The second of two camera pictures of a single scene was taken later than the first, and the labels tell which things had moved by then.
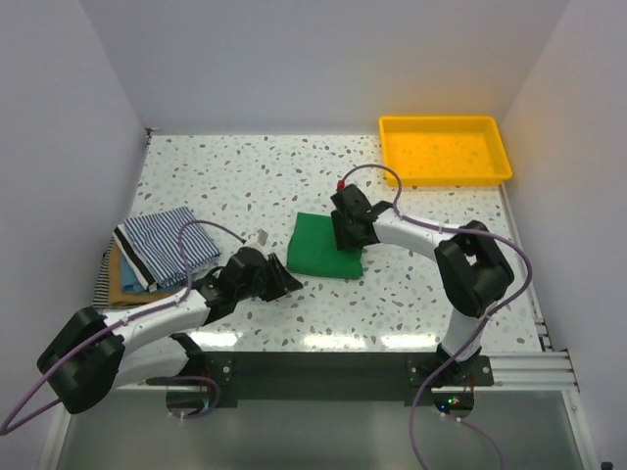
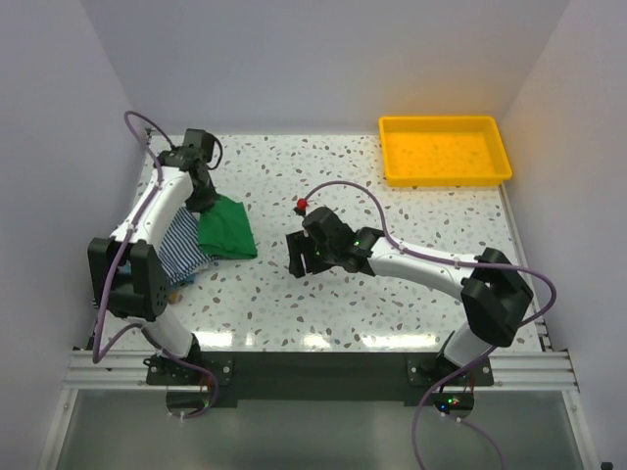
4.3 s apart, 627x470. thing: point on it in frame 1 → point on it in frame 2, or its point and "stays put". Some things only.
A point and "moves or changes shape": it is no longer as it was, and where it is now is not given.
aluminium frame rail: x=530 y=371 stays put
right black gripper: x=342 y=240 → x=298 y=244
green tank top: x=312 y=250 moves or changes shape
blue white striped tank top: x=156 y=236 stays put
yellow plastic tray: x=445 y=151 stays put
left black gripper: x=281 y=281 → x=206 y=202
